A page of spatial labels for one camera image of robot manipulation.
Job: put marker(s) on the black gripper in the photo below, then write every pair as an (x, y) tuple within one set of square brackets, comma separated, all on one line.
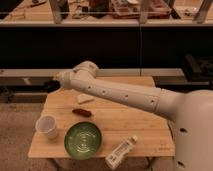
[(51, 85)]

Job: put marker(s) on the white eraser block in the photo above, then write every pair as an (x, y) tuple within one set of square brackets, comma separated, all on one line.
[(84, 98)]

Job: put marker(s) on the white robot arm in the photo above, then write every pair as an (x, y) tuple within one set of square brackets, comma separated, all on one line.
[(192, 112)]

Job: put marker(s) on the brown oblong object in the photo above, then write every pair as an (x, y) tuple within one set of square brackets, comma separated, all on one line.
[(82, 112)]

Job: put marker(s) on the green round plate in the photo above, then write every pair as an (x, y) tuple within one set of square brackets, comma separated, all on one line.
[(83, 140)]

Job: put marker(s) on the wooden folding table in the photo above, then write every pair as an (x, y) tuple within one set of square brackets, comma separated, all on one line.
[(116, 122)]

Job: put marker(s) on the white squeeze bottle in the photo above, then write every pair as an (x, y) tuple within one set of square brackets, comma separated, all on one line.
[(115, 158)]

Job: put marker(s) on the long background workbench shelf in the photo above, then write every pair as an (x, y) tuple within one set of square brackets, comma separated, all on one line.
[(33, 45)]

